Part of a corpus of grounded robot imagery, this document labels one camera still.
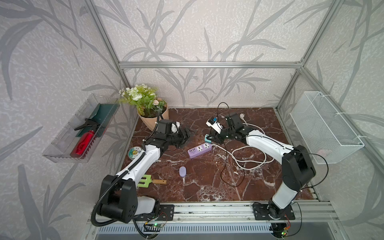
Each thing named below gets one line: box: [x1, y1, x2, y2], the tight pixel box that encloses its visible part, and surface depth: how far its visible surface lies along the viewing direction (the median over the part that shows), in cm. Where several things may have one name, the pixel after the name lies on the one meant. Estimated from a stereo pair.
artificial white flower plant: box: [118, 84, 167, 118], surface depth 90 cm
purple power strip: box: [187, 142, 213, 159], surface depth 96 cm
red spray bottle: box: [70, 122, 98, 158], surface depth 61 cm
